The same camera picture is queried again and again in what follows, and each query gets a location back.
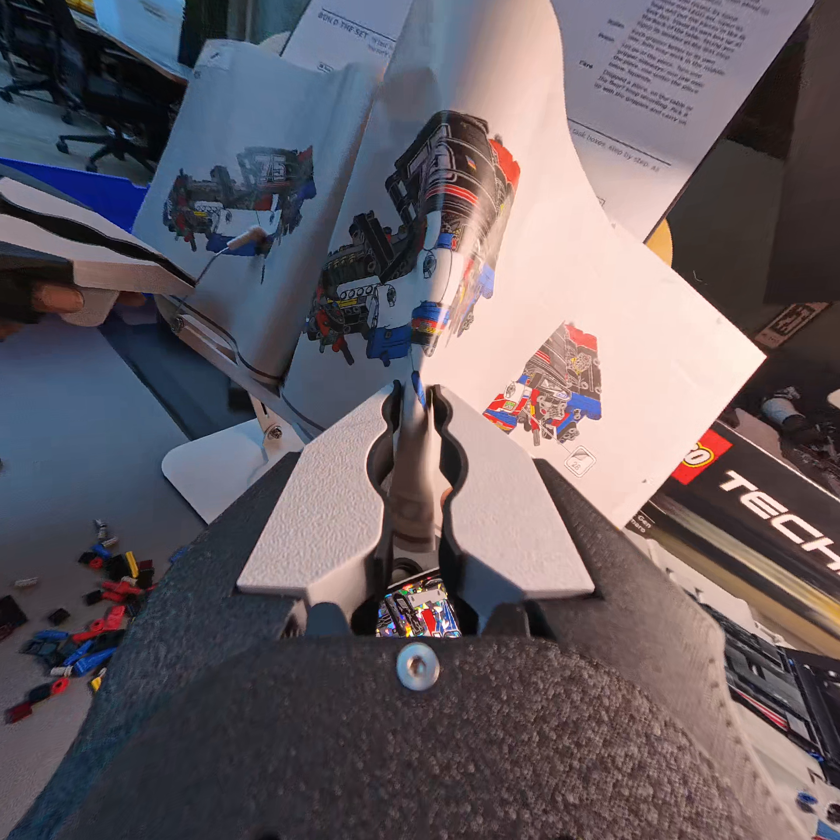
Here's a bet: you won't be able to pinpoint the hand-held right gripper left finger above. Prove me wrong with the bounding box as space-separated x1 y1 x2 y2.
236 381 403 621

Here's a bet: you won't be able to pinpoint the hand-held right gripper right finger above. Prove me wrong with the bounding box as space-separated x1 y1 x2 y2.
427 385 597 624

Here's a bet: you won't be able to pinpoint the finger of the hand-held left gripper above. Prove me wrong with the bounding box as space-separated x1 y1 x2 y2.
0 215 198 298
0 176 196 286

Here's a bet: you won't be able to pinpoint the lego instruction booklet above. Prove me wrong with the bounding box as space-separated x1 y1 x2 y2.
131 0 767 529

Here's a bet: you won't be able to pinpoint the dark lego set box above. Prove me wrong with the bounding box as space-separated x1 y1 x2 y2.
623 387 840 840

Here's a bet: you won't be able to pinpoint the pile of small lego pieces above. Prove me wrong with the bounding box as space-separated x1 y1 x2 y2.
0 518 191 726

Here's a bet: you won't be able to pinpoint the person's left hand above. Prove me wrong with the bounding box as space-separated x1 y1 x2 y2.
31 282 88 316

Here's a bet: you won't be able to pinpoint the blue plastic bin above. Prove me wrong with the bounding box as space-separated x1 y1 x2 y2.
0 157 148 231

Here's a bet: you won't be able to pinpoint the black office chair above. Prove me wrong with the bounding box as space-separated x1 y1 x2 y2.
56 59 173 175
0 0 86 126

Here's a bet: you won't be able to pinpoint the white book stand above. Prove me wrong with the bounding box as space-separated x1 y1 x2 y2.
154 226 326 526

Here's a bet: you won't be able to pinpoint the holographic sticker sheet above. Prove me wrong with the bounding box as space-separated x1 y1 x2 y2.
375 581 462 639

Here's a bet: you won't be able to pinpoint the white storage boxes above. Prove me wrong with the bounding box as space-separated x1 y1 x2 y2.
93 0 188 74

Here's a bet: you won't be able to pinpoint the white printed paper sheet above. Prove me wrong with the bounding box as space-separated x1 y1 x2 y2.
282 0 815 240

